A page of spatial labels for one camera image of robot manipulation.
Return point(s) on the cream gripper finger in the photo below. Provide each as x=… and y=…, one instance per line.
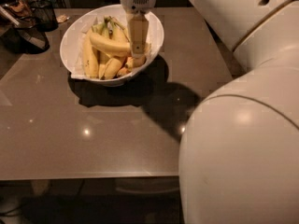
x=138, y=27

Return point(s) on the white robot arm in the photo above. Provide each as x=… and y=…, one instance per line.
x=239, y=154

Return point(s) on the right small yellow banana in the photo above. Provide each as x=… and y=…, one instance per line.
x=130, y=64

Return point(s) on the white bowl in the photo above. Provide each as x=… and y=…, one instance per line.
x=72, y=43

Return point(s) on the small wrapper on table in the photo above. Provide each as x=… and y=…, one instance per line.
x=62, y=18

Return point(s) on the black mesh cup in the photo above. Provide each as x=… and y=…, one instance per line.
x=45, y=16

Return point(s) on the dark appliance at left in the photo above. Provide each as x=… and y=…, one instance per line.
x=19, y=31

